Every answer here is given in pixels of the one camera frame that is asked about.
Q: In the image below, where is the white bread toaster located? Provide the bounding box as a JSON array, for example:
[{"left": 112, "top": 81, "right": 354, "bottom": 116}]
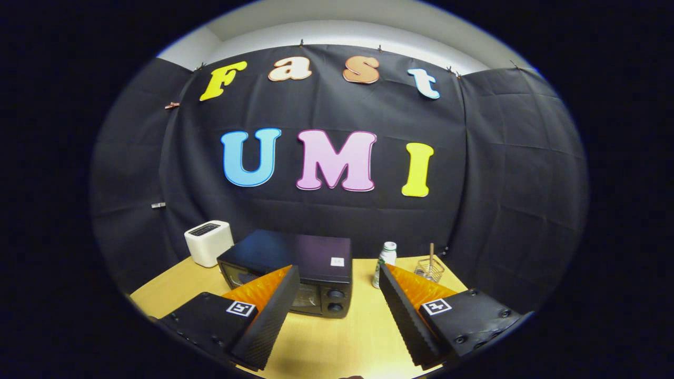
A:
[{"left": 184, "top": 220, "right": 235, "bottom": 268}]

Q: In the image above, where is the white green-label bottle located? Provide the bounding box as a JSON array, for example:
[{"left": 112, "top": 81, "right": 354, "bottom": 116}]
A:
[{"left": 372, "top": 242, "right": 398, "bottom": 289}]

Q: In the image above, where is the black toaster oven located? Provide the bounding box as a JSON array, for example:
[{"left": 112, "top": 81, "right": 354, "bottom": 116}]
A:
[{"left": 216, "top": 229, "right": 353, "bottom": 319}]

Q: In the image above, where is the black backdrop cloth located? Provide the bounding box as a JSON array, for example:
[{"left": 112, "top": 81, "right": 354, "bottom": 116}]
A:
[{"left": 90, "top": 44, "right": 589, "bottom": 314}]

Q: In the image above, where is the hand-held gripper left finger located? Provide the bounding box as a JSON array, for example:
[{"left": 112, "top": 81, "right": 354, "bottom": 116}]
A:
[{"left": 156, "top": 264, "right": 302, "bottom": 372}]

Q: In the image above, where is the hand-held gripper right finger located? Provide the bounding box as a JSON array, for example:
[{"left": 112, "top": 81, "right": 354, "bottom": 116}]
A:
[{"left": 379, "top": 263, "right": 522, "bottom": 371}]

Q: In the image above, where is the wire mesh holder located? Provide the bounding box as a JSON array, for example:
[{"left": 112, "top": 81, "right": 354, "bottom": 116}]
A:
[{"left": 414, "top": 258, "right": 445, "bottom": 283}]

